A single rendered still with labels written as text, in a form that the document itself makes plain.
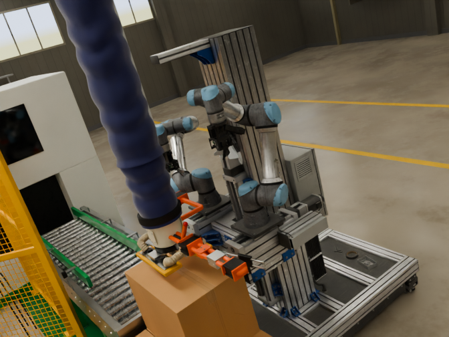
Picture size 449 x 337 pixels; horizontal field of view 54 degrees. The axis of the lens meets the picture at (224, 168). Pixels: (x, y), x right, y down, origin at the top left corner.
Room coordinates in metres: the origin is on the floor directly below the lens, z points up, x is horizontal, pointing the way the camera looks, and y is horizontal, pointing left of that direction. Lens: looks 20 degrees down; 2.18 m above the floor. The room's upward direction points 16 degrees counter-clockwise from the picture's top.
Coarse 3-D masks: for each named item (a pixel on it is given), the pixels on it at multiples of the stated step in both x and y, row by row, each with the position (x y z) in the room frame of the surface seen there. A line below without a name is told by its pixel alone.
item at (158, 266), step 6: (150, 246) 2.19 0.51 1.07; (138, 252) 2.16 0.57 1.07; (144, 252) 2.13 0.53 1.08; (144, 258) 2.08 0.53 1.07; (150, 258) 2.05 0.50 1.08; (162, 258) 1.97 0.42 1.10; (150, 264) 2.00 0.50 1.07; (156, 264) 1.97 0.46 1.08; (162, 264) 1.96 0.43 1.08; (174, 264) 1.93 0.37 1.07; (180, 264) 1.92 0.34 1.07; (156, 270) 1.96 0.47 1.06; (162, 270) 1.91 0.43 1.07; (168, 270) 1.89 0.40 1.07; (174, 270) 1.90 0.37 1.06
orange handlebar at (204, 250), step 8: (184, 200) 2.40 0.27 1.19; (200, 208) 2.24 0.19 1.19; (184, 216) 2.19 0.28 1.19; (176, 232) 2.02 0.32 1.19; (176, 240) 1.94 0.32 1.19; (192, 248) 1.82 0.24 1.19; (200, 248) 1.79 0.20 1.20; (208, 248) 1.77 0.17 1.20; (200, 256) 1.75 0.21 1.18; (224, 256) 1.67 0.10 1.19; (216, 264) 1.64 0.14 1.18; (240, 272) 1.52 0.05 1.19
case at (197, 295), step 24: (144, 264) 2.25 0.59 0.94; (192, 264) 2.11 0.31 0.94; (144, 288) 2.01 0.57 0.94; (168, 288) 1.94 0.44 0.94; (192, 288) 1.88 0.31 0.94; (216, 288) 1.85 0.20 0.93; (240, 288) 1.91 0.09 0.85; (144, 312) 2.16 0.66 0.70; (168, 312) 1.81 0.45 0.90; (192, 312) 1.76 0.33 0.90; (216, 312) 1.83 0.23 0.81; (240, 312) 1.89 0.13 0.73; (168, 336) 1.93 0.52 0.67; (192, 336) 1.74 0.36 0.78; (216, 336) 1.80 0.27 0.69; (240, 336) 1.87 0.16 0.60
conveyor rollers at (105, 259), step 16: (64, 224) 4.26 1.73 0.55; (80, 224) 4.15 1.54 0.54; (48, 240) 3.97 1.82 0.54; (64, 240) 3.87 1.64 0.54; (80, 240) 3.77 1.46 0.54; (96, 240) 3.67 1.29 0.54; (112, 240) 3.57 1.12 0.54; (80, 256) 3.42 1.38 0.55; (96, 256) 3.38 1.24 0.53; (112, 256) 3.27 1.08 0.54; (128, 256) 3.17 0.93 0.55; (96, 272) 3.09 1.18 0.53; (112, 272) 2.99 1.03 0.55; (96, 288) 2.83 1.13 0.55; (112, 288) 2.78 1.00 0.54; (128, 288) 2.75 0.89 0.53; (112, 304) 2.58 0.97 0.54; (128, 304) 2.55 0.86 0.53; (128, 320) 2.35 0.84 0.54
